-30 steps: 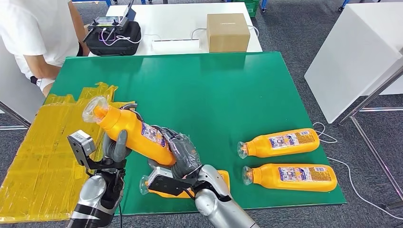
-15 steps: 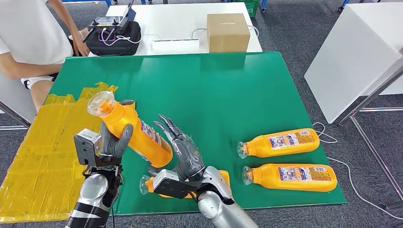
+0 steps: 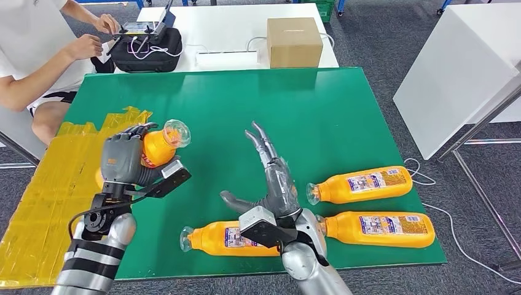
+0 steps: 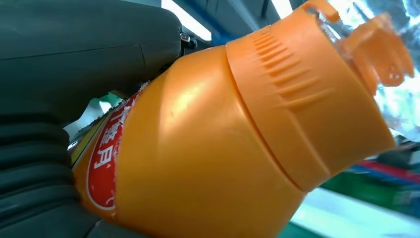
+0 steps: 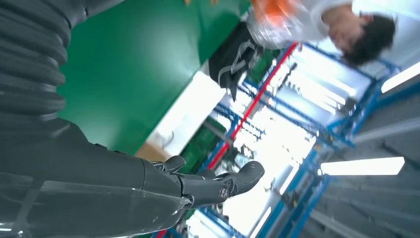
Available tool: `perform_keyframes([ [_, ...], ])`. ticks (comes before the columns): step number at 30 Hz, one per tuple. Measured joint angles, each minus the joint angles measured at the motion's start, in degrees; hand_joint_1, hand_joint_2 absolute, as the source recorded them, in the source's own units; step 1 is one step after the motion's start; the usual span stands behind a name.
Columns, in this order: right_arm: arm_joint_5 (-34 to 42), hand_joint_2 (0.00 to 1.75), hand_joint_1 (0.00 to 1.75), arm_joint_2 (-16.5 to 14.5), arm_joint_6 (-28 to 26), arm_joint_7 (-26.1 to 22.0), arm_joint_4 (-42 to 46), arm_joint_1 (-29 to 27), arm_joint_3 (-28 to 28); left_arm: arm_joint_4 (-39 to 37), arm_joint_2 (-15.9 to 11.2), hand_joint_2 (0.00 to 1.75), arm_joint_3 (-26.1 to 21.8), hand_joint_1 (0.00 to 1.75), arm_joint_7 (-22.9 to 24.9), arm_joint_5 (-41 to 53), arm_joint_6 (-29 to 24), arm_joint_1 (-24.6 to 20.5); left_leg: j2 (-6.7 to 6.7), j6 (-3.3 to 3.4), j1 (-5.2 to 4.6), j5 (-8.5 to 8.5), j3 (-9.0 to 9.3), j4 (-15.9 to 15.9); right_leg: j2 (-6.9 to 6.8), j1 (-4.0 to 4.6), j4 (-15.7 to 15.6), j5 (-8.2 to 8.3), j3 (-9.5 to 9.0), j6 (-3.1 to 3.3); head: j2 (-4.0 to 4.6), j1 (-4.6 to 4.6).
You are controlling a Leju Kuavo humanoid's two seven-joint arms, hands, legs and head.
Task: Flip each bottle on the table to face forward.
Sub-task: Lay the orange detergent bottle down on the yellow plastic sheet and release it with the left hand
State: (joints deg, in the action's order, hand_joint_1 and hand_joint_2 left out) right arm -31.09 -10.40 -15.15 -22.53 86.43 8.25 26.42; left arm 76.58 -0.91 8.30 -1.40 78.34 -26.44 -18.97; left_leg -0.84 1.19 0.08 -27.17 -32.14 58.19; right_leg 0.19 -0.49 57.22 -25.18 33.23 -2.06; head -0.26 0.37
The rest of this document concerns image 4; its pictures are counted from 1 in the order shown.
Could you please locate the orange detergent bottle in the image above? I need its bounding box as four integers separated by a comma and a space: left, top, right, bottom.
70, 0, 416, 238

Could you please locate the green table mat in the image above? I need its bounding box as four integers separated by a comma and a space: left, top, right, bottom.
279, 221, 324, 238

